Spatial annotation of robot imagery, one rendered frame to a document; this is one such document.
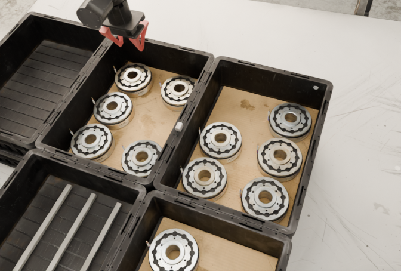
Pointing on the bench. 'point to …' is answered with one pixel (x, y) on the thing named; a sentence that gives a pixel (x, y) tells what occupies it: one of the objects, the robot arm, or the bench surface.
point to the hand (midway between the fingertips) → (130, 45)
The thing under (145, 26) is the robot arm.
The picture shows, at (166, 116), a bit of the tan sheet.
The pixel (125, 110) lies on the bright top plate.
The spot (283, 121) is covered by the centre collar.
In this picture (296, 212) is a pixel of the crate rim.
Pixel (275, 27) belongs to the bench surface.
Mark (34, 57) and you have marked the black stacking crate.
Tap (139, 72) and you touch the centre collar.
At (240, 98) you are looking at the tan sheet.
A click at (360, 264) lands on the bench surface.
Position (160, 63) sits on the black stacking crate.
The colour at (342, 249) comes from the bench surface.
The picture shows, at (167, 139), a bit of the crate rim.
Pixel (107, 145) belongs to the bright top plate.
